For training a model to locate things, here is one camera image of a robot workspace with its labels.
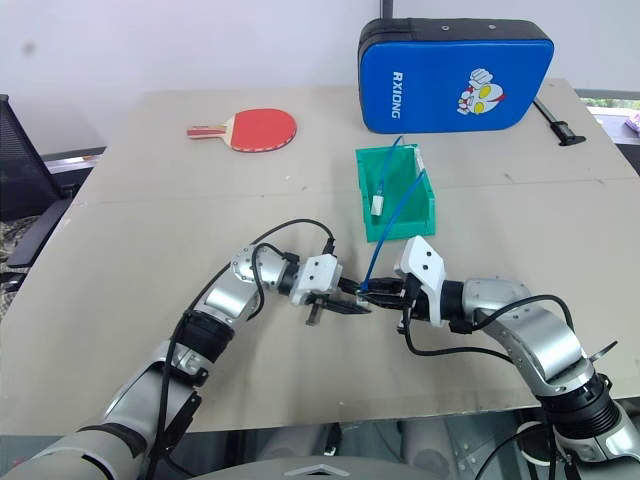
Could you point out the green plastic bin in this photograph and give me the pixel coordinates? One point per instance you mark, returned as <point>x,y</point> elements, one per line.
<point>400,227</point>

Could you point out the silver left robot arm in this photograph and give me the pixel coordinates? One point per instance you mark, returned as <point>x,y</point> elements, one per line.
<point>225,300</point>

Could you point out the black vertical pole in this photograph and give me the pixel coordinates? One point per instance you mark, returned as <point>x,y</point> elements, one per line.
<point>385,10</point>

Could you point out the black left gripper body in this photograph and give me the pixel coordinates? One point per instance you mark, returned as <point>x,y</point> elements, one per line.
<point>314,312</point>

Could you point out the black mesh office chair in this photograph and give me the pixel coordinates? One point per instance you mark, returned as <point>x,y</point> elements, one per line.
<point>25,165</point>

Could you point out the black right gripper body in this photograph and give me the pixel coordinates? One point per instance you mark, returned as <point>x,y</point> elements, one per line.
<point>407,295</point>

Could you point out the blue black kick pad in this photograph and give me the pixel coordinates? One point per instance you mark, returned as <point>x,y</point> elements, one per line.
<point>440,85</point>

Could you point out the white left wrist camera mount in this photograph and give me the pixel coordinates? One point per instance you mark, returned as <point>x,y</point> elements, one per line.
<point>320,277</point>

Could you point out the red table tennis paddle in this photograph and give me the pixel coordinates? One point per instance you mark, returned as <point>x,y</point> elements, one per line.
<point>262,129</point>

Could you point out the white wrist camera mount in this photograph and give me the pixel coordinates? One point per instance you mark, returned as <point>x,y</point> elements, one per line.
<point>425,270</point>
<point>320,277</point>

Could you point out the grey rounded robot torso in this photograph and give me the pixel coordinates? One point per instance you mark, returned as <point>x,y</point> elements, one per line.
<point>320,467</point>

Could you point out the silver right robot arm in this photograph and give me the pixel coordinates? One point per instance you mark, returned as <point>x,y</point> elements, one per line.
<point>540,340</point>

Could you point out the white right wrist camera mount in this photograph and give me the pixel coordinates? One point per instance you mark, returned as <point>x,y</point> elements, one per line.
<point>425,270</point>

